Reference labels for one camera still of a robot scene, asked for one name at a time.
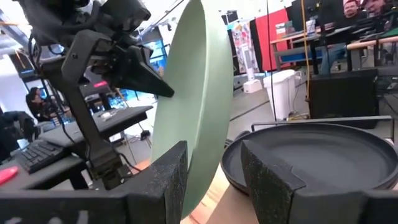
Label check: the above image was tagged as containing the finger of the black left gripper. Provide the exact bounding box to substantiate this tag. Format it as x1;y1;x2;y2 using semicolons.
108;45;175;98

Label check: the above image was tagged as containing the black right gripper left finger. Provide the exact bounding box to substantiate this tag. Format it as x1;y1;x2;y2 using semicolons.
0;140;189;224

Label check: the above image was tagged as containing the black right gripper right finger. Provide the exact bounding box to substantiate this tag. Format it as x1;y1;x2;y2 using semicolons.
241;139;398;224

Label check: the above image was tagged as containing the sage green plate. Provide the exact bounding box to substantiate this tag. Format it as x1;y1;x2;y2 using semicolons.
150;0;234;218

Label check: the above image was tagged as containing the black plate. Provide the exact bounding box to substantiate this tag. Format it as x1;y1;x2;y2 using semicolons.
221;123;398;195

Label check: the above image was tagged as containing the black desk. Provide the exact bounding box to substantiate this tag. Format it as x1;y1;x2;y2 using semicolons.
0;105;154;191

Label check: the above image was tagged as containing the white waste bin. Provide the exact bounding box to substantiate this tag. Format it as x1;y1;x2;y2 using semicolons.
263;68;301;121

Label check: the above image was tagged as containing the person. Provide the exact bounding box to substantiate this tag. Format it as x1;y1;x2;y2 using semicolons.
318;0;369;76
25;86;68;123
362;0;398;22

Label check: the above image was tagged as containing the colourful poster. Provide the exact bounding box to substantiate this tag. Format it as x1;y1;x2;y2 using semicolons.
230;21;261;75

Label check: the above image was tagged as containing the white floor stand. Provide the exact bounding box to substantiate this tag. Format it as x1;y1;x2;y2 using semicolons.
242;43;264;93

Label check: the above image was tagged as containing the black keyboard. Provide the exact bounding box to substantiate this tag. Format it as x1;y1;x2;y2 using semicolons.
14;139;68;174

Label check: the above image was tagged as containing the black cabinet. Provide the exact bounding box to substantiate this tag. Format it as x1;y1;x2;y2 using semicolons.
307;68;379;119

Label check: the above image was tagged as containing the black office chair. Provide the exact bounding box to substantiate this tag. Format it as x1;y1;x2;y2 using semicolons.
0;111;40;161

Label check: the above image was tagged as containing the red partition panel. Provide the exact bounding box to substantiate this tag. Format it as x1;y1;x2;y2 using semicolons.
254;8;292;72

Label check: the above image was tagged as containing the pink object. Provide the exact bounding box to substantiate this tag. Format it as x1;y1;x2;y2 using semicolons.
0;166;19;187

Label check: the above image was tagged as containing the wooden top table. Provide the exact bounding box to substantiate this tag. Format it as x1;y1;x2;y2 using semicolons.
270;30;325;71

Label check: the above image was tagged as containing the wooden shelf with black frame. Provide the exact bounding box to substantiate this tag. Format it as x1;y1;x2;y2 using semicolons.
180;115;398;224

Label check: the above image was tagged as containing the black hanging cable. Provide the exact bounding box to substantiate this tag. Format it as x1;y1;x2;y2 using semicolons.
266;0;278;121

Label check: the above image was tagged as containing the yellow hanging cable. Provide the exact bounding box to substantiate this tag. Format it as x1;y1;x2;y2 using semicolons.
300;0;312;101

